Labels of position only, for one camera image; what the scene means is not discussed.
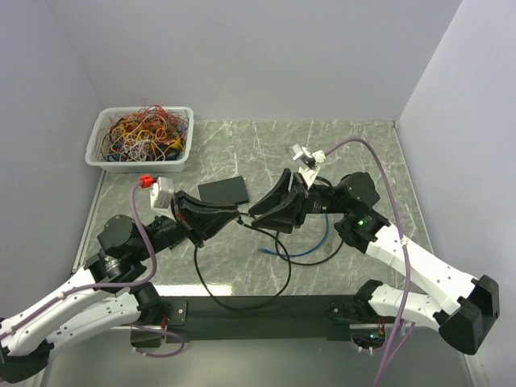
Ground black ethernet cable short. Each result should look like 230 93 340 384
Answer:
273 225 343 266

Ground black network switch far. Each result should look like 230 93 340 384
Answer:
198 176 249 205

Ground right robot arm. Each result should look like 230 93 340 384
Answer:
249 169 500 355

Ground blue ethernet cable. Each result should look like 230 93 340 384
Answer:
257 212 332 258

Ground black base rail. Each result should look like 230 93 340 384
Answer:
161 294 394 341

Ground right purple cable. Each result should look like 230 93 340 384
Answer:
324 138 412 387

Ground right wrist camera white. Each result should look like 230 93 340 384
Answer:
289 144 326 189

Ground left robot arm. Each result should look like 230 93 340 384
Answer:
1 188 239 384

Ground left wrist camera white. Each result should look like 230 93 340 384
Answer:
139 174 174 218

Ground tangled colourful wires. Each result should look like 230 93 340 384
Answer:
100 98 190 163

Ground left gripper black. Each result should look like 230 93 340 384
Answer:
135 189 241 260

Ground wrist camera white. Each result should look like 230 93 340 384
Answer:
289 144 326 189
139 174 174 218

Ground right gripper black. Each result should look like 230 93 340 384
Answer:
248 167 352 233

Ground black ethernet cable long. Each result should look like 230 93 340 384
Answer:
193 215 292 310

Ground white plastic basket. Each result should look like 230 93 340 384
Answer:
85 105 194 173

